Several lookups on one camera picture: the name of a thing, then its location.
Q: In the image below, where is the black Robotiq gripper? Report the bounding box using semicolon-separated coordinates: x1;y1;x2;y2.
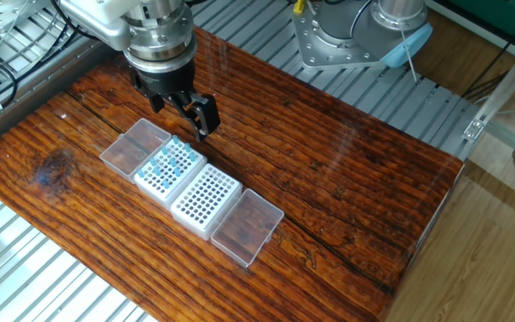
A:
126;55;222;143

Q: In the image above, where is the white perforated pipette tip rack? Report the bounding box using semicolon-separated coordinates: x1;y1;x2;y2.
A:
170;163;244;242
132;135;208;210

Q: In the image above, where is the clear plastic rack lid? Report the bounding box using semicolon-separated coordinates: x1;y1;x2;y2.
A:
99;117;173;184
210;188;285;268

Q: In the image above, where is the silver wrist flange coupling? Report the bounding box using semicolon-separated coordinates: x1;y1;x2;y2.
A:
122;0;197;73

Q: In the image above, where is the glossy brown wooden board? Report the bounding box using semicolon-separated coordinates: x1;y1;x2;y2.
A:
0;26;466;322

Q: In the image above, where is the aluminium plate with holes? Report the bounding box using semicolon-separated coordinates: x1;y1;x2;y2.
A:
0;0;54;36

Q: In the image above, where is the white cable tie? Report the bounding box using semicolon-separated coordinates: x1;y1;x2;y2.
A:
398;29;418;83

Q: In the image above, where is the aluminium corner bracket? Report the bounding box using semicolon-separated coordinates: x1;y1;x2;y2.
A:
461;116;486;144

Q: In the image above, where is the black floor cable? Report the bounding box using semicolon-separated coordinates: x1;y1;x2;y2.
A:
461;42;515;102

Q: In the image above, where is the aluminium frame post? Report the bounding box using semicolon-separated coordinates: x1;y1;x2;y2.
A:
478;30;515;131

